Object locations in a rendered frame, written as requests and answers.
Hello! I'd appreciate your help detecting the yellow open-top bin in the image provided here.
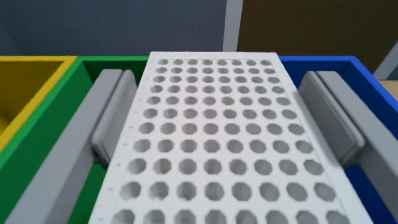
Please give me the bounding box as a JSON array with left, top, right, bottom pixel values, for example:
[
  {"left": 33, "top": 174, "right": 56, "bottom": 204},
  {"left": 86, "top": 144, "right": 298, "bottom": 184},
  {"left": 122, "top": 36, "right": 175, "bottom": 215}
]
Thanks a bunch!
[{"left": 0, "top": 57, "right": 78, "bottom": 154}]

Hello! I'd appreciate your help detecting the green bin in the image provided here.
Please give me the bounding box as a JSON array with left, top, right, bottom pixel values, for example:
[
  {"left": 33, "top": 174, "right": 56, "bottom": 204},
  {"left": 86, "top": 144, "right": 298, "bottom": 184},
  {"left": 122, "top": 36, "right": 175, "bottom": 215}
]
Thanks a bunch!
[{"left": 0, "top": 56, "right": 150, "bottom": 224}]

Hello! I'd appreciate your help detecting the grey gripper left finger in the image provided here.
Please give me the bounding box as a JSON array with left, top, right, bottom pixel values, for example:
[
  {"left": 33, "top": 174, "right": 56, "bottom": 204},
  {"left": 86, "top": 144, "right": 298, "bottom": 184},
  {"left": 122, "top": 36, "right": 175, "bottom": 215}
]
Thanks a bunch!
[{"left": 5, "top": 69, "right": 137, "bottom": 224}]

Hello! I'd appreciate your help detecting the white well plate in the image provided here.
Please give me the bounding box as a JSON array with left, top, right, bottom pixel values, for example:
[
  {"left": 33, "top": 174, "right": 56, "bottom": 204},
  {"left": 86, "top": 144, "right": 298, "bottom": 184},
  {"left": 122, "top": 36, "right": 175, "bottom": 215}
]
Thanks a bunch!
[{"left": 89, "top": 52, "right": 373, "bottom": 224}]

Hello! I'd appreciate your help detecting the blue bin with label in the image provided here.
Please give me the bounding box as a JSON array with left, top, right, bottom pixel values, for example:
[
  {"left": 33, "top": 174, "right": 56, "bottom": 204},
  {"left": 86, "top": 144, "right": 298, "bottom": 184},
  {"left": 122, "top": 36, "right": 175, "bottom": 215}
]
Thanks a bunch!
[{"left": 279, "top": 57, "right": 398, "bottom": 224}]

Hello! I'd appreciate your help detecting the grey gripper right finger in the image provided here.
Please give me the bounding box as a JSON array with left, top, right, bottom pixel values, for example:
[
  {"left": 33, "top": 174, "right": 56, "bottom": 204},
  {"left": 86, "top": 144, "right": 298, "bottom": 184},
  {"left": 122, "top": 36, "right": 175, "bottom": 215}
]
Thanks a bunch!
[{"left": 298, "top": 71, "right": 398, "bottom": 223}]

